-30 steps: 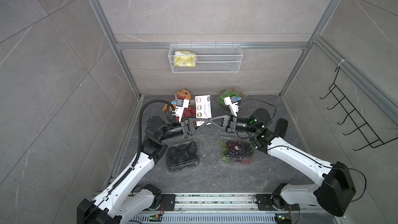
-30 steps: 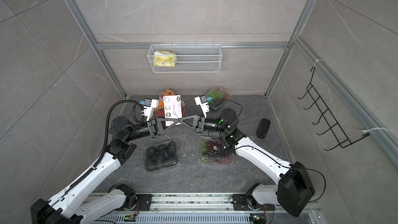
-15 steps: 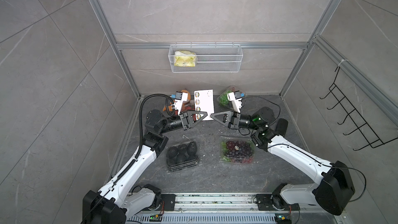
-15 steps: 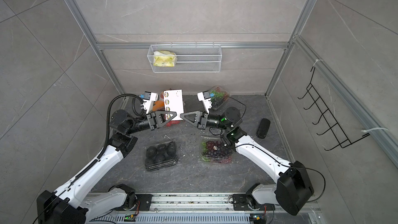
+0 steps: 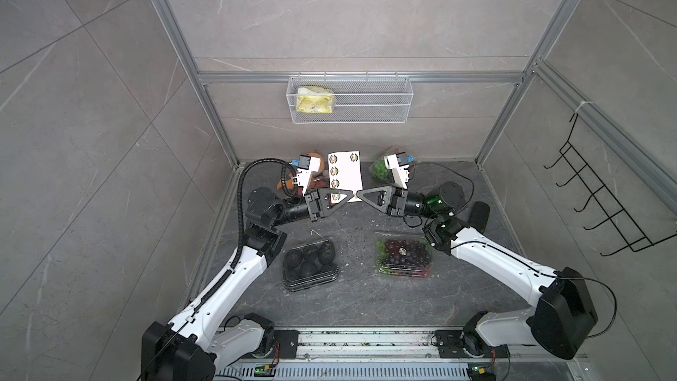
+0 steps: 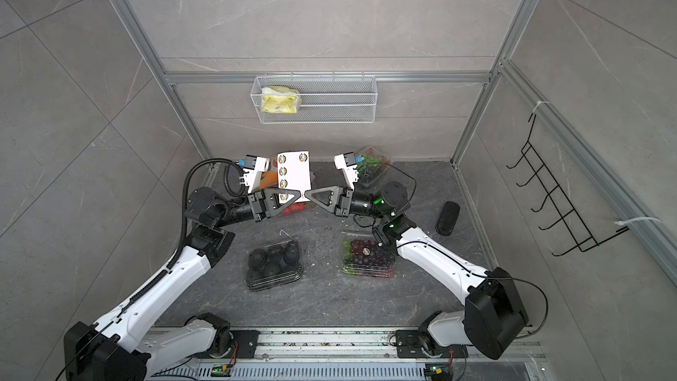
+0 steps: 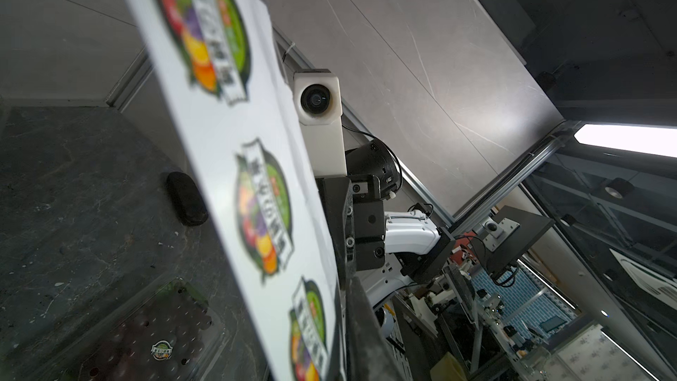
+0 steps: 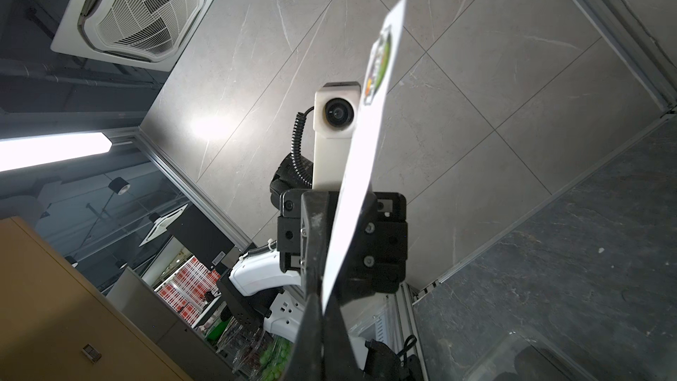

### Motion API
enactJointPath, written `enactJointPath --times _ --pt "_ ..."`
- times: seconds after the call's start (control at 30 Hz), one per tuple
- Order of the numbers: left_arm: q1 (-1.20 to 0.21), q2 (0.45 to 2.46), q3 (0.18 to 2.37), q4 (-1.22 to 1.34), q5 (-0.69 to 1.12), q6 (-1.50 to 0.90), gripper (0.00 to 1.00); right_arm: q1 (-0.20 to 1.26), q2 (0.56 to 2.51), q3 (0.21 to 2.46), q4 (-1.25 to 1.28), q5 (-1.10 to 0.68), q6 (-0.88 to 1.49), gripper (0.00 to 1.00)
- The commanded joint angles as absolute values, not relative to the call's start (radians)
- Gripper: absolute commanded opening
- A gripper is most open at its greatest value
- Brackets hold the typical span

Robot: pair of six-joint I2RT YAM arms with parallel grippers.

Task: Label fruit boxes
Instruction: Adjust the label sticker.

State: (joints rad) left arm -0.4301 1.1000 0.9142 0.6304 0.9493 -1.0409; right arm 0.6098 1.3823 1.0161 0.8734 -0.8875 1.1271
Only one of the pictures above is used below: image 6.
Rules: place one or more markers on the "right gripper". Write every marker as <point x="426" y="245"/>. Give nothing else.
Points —
<point x="345" y="200"/>

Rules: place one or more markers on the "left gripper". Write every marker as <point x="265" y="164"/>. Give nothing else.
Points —
<point x="262" y="205"/>

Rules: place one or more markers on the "white sticker sheet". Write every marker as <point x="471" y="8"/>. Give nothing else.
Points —
<point x="294" y="172"/>

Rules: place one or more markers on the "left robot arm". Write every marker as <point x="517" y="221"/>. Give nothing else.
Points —
<point x="115" y="346"/>

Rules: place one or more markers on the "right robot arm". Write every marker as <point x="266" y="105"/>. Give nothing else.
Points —
<point x="493" y="314"/>

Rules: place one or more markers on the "black fruit box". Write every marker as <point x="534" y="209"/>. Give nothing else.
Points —
<point x="274" y="265"/>

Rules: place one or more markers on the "strawberry box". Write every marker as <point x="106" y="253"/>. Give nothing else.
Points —
<point x="295" y="208"/>

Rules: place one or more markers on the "orange shark plush toy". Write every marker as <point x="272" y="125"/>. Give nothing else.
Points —
<point x="269" y="180"/>

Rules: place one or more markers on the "green grape box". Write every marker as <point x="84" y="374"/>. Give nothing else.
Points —
<point x="372" y="166"/>

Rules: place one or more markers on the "purple grape box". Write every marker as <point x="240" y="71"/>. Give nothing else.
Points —
<point x="362" y="255"/>

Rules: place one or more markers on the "yellow packet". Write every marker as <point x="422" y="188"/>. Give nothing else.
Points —
<point x="280" y="100"/>

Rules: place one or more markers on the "black oval object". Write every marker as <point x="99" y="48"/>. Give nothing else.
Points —
<point x="448" y="218"/>

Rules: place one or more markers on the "black hook rack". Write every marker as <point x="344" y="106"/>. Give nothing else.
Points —
<point x="555" y="197"/>

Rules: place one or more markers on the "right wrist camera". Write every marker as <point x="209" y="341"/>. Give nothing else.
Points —
<point x="347" y="163"/>

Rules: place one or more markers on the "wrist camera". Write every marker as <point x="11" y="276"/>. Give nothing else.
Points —
<point x="347" y="163"/>
<point x="253" y="167"/>

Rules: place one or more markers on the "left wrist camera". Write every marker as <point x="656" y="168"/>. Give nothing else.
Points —
<point x="253" y="167"/>

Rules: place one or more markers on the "white wire basket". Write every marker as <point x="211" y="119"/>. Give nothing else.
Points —
<point x="324" y="99"/>

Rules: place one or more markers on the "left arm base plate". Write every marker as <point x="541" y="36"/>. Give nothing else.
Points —
<point x="244" y="342"/>

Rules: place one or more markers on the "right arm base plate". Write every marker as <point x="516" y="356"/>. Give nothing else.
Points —
<point x="411" y="344"/>

